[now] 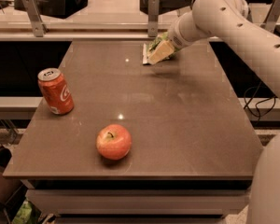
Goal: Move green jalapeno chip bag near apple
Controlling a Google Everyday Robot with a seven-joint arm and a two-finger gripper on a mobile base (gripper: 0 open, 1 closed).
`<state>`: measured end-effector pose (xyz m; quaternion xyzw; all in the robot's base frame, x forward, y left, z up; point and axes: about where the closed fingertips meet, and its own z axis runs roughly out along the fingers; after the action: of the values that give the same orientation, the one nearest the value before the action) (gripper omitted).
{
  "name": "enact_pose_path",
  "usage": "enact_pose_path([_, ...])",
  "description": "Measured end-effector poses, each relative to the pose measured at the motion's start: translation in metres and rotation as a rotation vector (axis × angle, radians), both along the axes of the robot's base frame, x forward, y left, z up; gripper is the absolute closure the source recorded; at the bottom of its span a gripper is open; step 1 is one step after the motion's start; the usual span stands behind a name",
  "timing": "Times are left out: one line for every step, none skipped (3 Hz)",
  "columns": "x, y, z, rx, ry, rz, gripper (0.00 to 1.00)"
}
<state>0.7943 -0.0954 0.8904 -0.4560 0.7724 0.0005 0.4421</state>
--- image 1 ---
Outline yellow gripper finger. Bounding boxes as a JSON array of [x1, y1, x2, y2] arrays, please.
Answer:
[[147, 40, 175, 64]]

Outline green jalapeno chip bag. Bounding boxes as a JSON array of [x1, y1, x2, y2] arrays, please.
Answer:
[[143, 32, 177, 65]]

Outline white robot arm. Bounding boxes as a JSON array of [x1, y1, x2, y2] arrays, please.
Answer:
[[147, 0, 280, 224]]

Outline red apple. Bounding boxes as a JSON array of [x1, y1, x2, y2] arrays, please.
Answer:
[[96, 124, 132, 161]]

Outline green bag under table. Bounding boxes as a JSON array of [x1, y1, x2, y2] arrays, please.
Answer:
[[11, 201, 38, 224]]

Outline red soda can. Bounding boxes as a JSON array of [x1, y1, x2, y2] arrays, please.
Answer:
[[37, 68, 74, 115]]

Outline grey table drawer front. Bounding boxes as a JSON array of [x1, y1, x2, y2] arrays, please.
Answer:
[[26, 189, 249, 216]]

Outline dark bin at left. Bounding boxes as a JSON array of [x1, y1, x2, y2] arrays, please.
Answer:
[[0, 145, 26, 203]]

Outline middle metal rail bracket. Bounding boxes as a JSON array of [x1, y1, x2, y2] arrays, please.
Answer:
[[147, 0, 160, 37]]

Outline metal rail bracket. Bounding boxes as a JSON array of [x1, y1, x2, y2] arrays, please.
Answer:
[[147, 0, 160, 37], [261, 0, 280, 33], [22, 0, 48, 37]]

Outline right metal rail bracket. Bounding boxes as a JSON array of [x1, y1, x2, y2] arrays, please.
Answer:
[[261, 0, 280, 33]]

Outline left metal rail bracket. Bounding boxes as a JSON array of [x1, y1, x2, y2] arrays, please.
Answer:
[[22, 0, 48, 37]]

